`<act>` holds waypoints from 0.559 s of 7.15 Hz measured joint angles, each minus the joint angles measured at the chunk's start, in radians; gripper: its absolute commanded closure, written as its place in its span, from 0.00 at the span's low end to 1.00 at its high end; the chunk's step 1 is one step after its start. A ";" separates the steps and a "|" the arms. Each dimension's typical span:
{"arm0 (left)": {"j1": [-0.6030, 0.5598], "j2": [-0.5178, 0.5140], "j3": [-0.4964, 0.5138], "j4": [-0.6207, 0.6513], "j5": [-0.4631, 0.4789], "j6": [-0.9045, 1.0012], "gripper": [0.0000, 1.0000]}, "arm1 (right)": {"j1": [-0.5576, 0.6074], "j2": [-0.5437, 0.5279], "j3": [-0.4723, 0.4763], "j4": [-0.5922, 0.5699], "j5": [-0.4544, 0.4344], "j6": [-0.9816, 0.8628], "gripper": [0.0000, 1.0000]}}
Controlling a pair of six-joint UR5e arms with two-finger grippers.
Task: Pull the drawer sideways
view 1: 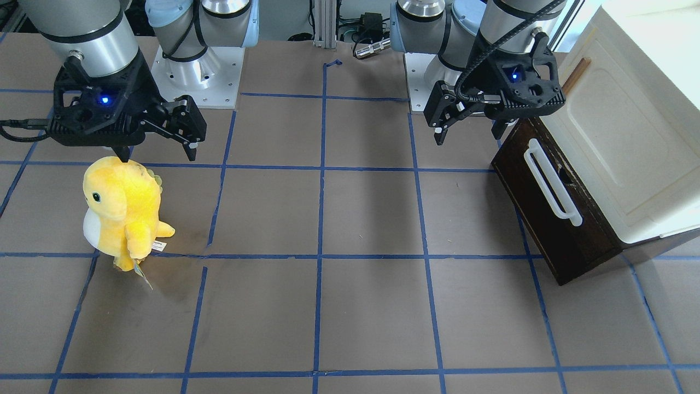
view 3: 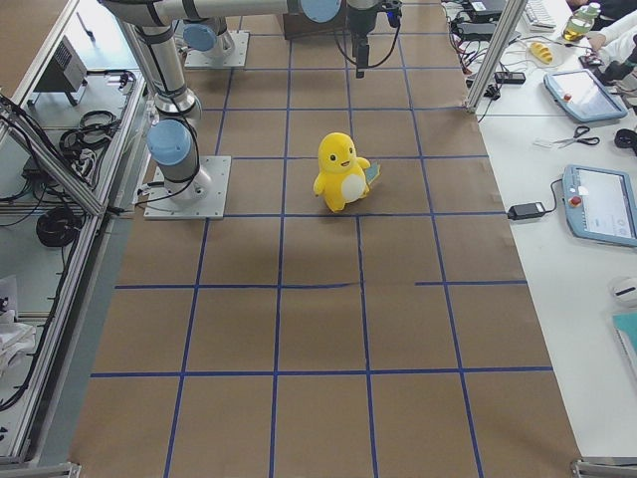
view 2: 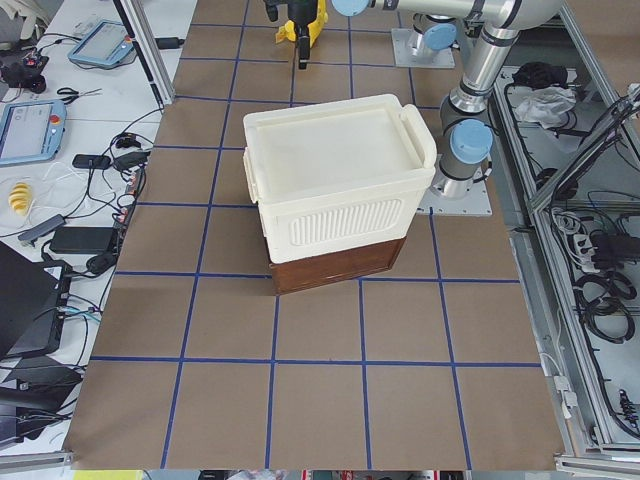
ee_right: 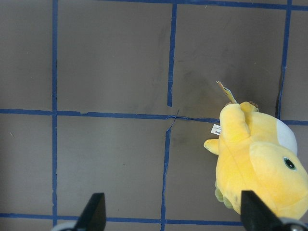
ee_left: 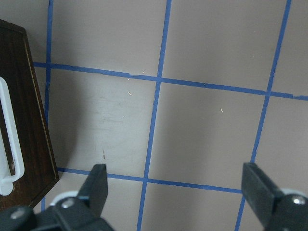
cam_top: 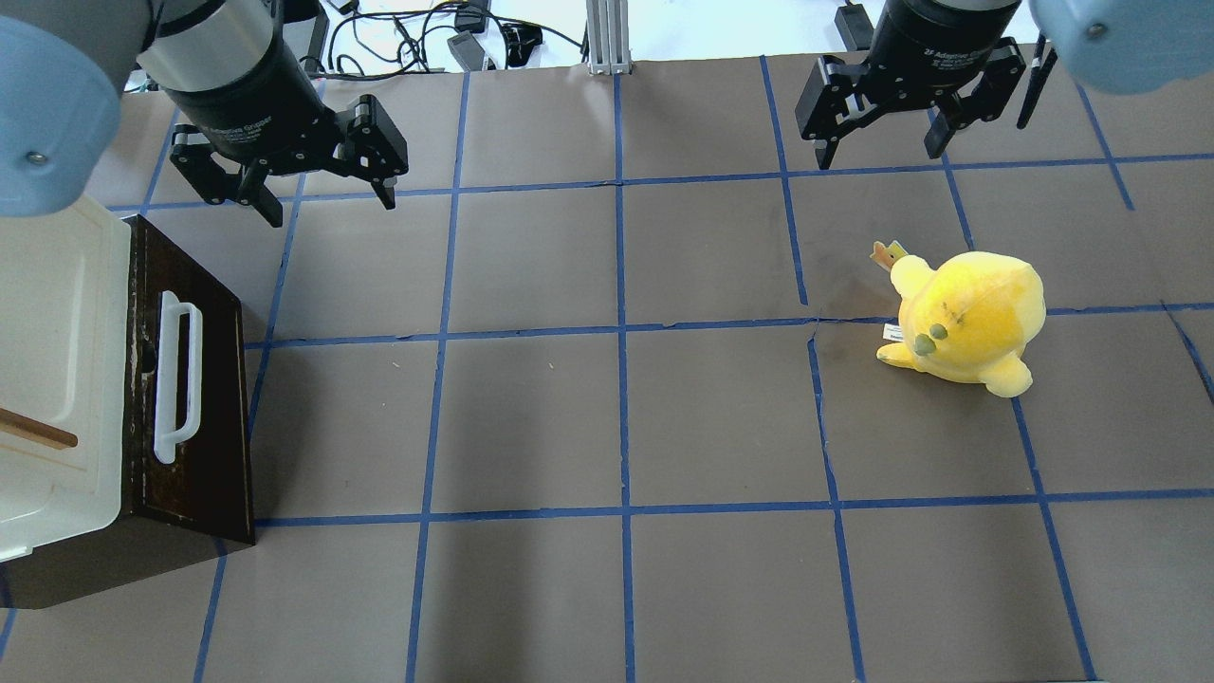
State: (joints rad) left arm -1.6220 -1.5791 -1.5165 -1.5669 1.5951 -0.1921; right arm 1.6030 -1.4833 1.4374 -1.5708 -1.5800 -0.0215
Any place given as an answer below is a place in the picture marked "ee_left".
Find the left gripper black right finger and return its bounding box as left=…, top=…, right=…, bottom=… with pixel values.
left=242, top=162, right=285, bottom=226

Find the dark wooden drawer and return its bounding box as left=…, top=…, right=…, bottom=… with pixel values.
left=0, top=20, right=59, bottom=210

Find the white drawer handle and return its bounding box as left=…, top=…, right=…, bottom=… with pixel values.
left=0, top=78, right=25, bottom=196

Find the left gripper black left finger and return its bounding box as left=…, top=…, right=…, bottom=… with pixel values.
left=77, top=164, right=108, bottom=217

